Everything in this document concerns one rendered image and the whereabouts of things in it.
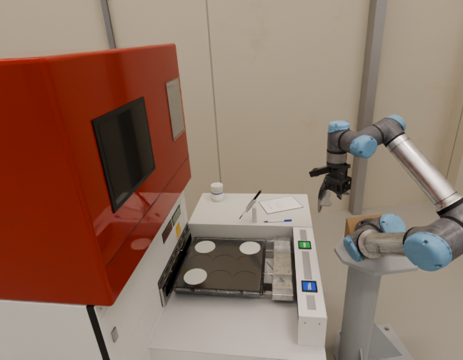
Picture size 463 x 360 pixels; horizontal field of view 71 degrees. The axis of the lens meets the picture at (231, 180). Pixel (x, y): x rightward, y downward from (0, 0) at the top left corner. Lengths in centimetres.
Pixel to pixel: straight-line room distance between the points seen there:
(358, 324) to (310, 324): 79
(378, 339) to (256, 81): 217
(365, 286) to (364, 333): 33
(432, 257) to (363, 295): 80
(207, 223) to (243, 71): 170
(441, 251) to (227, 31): 239
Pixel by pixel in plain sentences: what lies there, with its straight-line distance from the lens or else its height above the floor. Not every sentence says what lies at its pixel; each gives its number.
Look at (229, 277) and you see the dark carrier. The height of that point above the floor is 90.
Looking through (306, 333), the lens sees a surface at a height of 88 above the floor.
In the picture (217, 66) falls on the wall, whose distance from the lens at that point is 298.
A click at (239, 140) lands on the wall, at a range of 313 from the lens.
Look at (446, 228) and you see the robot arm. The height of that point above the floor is 129.
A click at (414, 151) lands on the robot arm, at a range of 122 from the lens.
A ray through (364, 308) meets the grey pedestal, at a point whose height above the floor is 51.
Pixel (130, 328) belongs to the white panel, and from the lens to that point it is 117.
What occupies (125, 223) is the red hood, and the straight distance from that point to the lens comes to 94.
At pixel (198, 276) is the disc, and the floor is 90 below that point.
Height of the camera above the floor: 184
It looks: 24 degrees down
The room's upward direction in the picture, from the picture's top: 4 degrees counter-clockwise
